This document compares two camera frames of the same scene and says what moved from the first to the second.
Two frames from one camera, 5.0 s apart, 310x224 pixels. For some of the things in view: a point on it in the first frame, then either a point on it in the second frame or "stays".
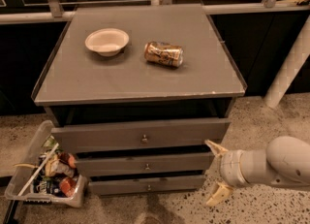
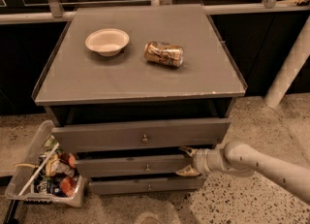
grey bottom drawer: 106,185 stays
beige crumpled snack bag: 53,167 stays
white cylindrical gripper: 230,169 -> 200,161
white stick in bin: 38,170 stays
